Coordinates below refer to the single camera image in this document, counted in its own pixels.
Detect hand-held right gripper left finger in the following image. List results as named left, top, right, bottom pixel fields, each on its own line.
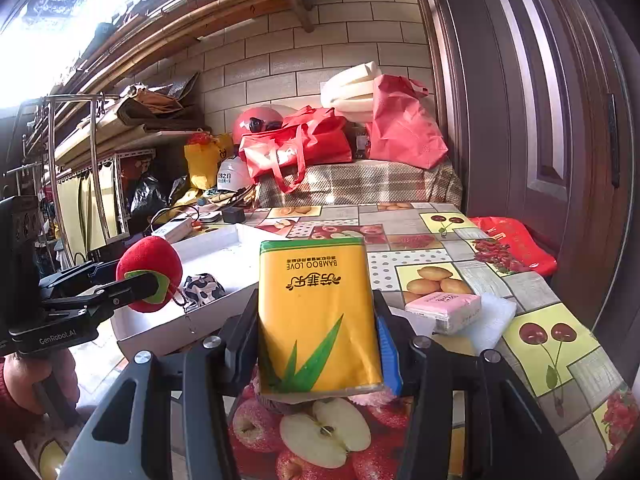
left=57, top=302, right=261, bottom=480

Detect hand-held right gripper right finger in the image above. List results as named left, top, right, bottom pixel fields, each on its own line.
left=372, top=290, right=576, bottom=480

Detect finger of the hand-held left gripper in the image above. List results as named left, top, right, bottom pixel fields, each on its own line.
left=39, top=260, right=121, bottom=292
left=42, top=272, right=161, bottom=321

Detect red plush apple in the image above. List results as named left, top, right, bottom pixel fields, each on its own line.
left=116, top=236, right=184, bottom=314

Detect pink tissue pack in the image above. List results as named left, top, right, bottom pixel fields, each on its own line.
left=404, top=291, right=482, bottom=336

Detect yellow tissue pack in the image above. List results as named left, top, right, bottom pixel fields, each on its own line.
left=257, top=237, right=386, bottom=403

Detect white tray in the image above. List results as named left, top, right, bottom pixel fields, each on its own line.
left=110, top=223, right=293, bottom=361

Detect white foam block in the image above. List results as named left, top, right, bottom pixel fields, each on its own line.
left=470, top=294, right=518, bottom=353

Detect person's left hand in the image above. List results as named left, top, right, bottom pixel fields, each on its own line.
left=0, top=349, right=81, bottom=428

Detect black and white patterned cloth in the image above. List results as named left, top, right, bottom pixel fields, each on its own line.
left=181, top=273, right=227, bottom=311

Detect white power bank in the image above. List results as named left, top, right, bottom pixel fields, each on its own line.
left=150, top=217, right=195, bottom=243

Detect black plastic bag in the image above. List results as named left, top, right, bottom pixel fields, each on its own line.
left=129, top=174, right=168, bottom=221

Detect metal rack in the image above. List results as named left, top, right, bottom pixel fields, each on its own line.
left=5, top=92, right=131, bottom=261

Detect yellow bag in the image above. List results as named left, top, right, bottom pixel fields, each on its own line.
left=184, top=132, right=234, bottom=191

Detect white helmet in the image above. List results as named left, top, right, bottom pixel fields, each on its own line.
left=216, top=156, right=258, bottom=192

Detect red plastic bag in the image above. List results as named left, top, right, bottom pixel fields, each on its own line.
left=470, top=216, right=557, bottom=277

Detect plaid cloth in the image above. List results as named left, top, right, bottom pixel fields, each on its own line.
left=255, top=157, right=463, bottom=209

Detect red tote bag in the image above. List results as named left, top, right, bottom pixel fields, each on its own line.
left=238, top=106, right=354, bottom=195

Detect red helmet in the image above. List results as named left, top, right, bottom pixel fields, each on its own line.
left=231, top=106, right=286, bottom=146

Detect pink-red nonwoven bag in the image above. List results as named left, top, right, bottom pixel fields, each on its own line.
left=367, top=74, right=449, bottom=170

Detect white foam tubes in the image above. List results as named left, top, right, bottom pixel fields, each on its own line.
left=320, top=61, right=382, bottom=123

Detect brown wooden door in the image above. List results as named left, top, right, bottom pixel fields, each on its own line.
left=405, top=0, right=640, bottom=331

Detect bamboo poles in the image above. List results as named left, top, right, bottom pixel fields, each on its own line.
left=50, top=0, right=436, bottom=96

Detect black cable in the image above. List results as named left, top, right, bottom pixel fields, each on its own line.
left=149, top=204, right=201, bottom=227

